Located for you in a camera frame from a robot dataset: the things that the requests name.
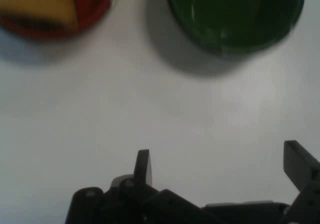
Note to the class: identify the green bowl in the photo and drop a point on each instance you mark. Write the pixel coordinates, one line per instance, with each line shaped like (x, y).
(235, 16)

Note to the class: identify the yellow sponge block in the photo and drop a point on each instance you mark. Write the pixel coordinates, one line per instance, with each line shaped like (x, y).
(37, 1)

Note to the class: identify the red bowl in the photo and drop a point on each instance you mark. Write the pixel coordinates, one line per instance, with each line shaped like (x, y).
(82, 11)

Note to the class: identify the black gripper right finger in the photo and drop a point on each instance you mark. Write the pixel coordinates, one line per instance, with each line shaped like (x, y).
(298, 164)

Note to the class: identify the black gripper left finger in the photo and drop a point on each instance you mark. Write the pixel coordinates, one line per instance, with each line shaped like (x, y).
(140, 184)

